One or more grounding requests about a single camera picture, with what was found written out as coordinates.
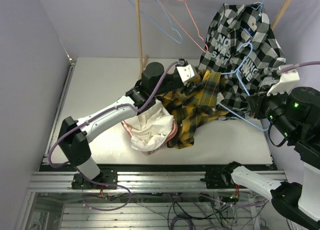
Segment wooden clothes rack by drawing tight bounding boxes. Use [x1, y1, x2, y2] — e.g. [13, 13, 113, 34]
[134, 0, 293, 71]

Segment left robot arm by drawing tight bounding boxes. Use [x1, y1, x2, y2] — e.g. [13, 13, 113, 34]
[57, 59, 197, 188]

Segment pink hanger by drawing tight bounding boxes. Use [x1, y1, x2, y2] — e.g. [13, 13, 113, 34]
[159, 0, 209, 53]

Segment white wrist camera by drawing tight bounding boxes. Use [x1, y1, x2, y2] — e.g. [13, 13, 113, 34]
[266, 69, 300, 97]
[176, 64, 197, 85]

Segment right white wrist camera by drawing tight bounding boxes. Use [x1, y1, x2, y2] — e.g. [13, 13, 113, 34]
[266, 69, 300, 97]

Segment loose cables under table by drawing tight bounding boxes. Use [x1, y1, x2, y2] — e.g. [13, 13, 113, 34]
[82, 179, 273, 230]

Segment pink plastic basket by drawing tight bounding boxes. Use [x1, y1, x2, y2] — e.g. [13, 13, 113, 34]
[121, 121, 178, 155]

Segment black white checkered shirt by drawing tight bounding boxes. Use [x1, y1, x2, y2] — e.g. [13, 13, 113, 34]
[199, 3, 286, 118]

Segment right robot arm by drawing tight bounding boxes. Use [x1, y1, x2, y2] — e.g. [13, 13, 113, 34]
[220, 87, 320, 229]

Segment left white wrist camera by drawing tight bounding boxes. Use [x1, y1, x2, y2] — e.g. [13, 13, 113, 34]
[176, 64, 197, 85]

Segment aluminium frame base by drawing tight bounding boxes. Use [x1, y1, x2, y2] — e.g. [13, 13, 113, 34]
[14, 57, 301, 230]

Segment yellow plaid shirt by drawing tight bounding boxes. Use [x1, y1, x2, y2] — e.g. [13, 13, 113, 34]
[157, 69, 228, 149]

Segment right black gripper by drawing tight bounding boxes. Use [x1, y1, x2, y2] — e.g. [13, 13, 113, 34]
[246, 82, 299, 141]

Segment blue hanger of plaid shirt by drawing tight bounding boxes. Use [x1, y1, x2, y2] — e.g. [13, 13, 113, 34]
[218, 42, 268, 132]

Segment blue wire hanger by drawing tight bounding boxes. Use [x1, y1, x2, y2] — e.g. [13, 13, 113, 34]
[127, 0, 183, 44]

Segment blue hanger of checkered shirt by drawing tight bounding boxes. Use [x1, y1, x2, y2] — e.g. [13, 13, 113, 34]
[251, 0, 266, 17]

